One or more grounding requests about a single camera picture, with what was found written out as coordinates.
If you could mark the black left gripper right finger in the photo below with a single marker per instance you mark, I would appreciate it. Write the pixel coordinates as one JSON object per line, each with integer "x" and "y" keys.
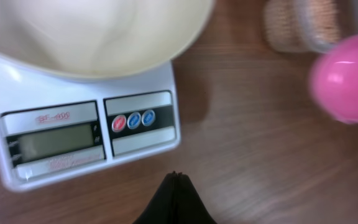
{"x": 189, "y": 207}

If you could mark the white digital kitchen scale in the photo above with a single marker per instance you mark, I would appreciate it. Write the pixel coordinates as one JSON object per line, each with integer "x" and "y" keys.
{"x": 53, "y": 129}

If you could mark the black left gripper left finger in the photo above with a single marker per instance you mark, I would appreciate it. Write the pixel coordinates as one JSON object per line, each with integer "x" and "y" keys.
{"x": 161, "y": 208}

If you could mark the soybeans pile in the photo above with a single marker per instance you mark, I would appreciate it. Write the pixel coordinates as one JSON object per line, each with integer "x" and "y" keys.
{"x": 295, "y": 26}

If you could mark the clear plastic container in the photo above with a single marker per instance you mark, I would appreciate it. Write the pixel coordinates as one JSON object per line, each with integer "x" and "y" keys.
{"x": 347, "y": 17}

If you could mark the white bowl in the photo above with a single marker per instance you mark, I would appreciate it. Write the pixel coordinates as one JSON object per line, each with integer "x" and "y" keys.
{"x": 98, "y": 39}

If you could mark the pink plastic measuring scoop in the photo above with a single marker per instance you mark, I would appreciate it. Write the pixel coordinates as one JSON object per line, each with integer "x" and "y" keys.
{"x": 333, "y": 81}

